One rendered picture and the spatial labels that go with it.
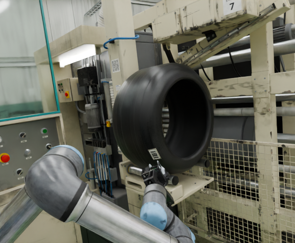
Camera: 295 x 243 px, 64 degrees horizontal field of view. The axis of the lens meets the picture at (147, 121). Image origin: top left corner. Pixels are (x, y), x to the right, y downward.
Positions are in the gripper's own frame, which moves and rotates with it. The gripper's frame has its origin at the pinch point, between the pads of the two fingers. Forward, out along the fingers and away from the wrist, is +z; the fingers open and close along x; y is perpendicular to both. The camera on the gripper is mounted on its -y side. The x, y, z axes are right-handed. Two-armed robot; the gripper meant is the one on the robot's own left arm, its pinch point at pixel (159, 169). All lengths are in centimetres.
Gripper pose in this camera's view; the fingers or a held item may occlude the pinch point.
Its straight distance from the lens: 101.9
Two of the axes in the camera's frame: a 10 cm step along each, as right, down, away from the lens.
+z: 0.8, -2.8, 9.6
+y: -4.5, -8.7, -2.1
